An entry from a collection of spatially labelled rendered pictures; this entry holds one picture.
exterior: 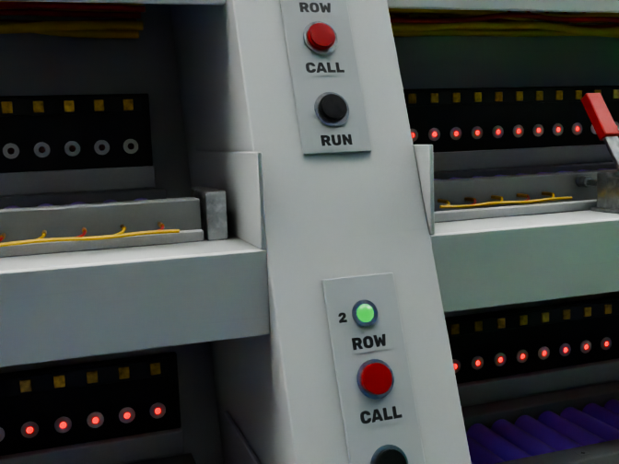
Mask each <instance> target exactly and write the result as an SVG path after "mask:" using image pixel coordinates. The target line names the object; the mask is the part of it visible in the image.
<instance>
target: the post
mask: <svg viewBox="0 0 619 464"><path fill-rule="evenodd" d="M346 3H347V9H348V14H349V19H350V25H351V30H352V36H353V42H354V47H355V52H356V62H357V68H358V73H359V79H360V85H361V89H362V95H363V100H364V106H365V112H366V117H367V123H368V132H369V138H370V143H371V149H372V151H371V152H358V153H338V154H318V155H303V152H302V146H301V140H300V134H299V128H298V116H297V110H296V103H295V98H294V91H293V86H292V79H291V73H290V67H289V61H288V54H287V48H286V36H285V31H284V24H283V19H282V12H281V6H280V0H226V3H225V4H224V5H222V6H214V5H170V12H171V20H172V27H173V36H174V43H175V52H176V59H177V67H178V75H179V83H180V91H181V105H182V113H183V121H184V129H185V137H186V145H187V153H188V160H189V169H190V176H191V184H192V188H194V180H193V151H238V152H262V153H263V191H264V211H265V231H266V252H267V272H268V293H269V312H270V334H266V335H259V336H251V337H243V338H236V339H228V340H221V341H213V342H210V348H211V355H212V364H213V371H214V380H215V387H216V402H217V410H218V418H219V426H220V434H221V442H222V449H223V458H224V464H227V463H226V447H225V430H224V411H227V412H228V413H229V415H230V416H231V418H232V419H233V421H234V422H235V424H236V425H237V427H238V428H239V430H240V431H241V433H242V434H243V436H244V437H245V439H246V440H247V442H248V443H249V445H250V446H251V449H252V450H253V452H254V453H255V455H256V456H257V458H258V459H259V460H260V461H261V463H262V464H349V457H348V451H347V445H346V439H345V428H344V421H343V415H342V409H341V402H340V397H339V390H338V384H337V378H336V372H335V365H334V360H333V348H332V342H331V335H330V330H329V323H328V317H327V311H326V305H325V299H324V293H323V286H322V280H324V279H333V278H343V277H352V276H361V275H370V274H379V273H393V278H394V283H395V289H396V295H397V300H398V306H399V310H400V316H401V322H402V327H403V337H404V343H405V348H406V353H407V359H408V365H409V370H410V376H411V381H412V386H413V392H414V397H415V407H416V413H417V419H418V423H419V429H420V435H421V440H422V446H423V451H424V457H425V462H426V464H472V462H471V457H470V451H469V447H468V441H467V436H466V432H465V426H464V421H463V416H462V411H461V402H460V396H459V391H458V386H457V381H456V376H455V371H454V365H453V361H452V355H451V350H450V341H449V336H448V331H447V326H446V320H445V316H444V310H443V306H442V300H441V295H440V290H439V285H438V276H437V271H436V265H435V261H434V255H433V250H432V245H431V240H430V235H429V230H428V224H427V220H426V210H425V205H424V200H423V195H422V190H421V185H420V179H419V175H418V169H417V165H416V159H415V150H414V145H413V139H412V135H411V129H410V124H409V120H408V114H407V109H406V104H405V99H404V93H403V84H402V79H401V74H400V69H399V64H398V59H397V53H396V49H395V44H394V38H393V34H392V28H391V19H390V14H389V8H388V4H387V0H346Z"/></svg>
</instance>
